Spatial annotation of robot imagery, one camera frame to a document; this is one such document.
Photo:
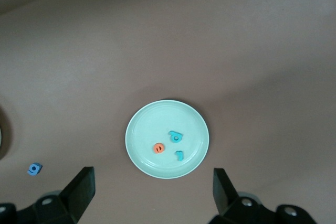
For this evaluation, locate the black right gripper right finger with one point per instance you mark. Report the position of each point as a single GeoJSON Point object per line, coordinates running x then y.
{"type": "Point", "coordinates": [225, 200]}

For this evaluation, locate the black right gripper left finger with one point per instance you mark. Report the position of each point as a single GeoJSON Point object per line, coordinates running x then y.
{"type": "Point", "coordinates": [78, 195]}

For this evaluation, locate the teal letter r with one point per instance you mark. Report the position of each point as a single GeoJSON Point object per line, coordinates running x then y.
{"type": "Point", "coordinates": [180, 157]}

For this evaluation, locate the teal letter p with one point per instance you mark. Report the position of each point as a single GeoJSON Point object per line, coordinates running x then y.
{"type": "Point", "coordinates": [172, 133]}

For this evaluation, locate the orange letter e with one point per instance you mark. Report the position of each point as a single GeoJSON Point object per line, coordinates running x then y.
{"type": "Point", "coordinates": [157, 144]}

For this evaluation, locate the blue letter g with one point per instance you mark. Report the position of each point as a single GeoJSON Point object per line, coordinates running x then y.
{"type": "Point", "coordinates": [31, 172]}

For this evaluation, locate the light green plate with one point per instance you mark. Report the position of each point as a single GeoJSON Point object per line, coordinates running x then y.
{"type": "Point", "coordinates": [157, 119]}

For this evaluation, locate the brown table cover sheet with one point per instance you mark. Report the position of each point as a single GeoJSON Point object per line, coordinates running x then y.
{"type": "Point", "coordinates": [183, 51]}

